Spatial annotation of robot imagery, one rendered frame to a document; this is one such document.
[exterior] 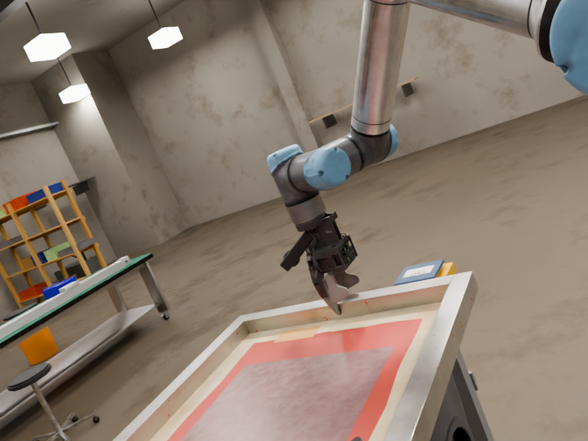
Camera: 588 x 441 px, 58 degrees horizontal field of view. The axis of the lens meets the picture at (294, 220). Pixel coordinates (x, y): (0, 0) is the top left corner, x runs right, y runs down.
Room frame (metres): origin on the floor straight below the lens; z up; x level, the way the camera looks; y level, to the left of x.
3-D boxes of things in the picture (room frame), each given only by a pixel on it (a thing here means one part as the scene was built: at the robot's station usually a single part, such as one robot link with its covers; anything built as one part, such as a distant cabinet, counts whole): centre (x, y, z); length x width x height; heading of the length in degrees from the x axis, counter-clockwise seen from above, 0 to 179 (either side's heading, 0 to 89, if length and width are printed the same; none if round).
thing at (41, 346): (6.11, 3.33, 0.31); 0.40 x 0.39 x 0.62; 150
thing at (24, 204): (10.04, 4.53, 1.04); 2.30 x 0.61 x 2.08; 58
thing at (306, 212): (1.08, -0.03, 1.23); 0.08 x 0.08 x 0.05
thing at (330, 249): (1.08, -0.04, 1.15); 0.09 x 0.08 x 0.12; 57
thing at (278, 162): (1.08, -0.03, 1.30); 0.09 x 0.08 x 0.11; 28
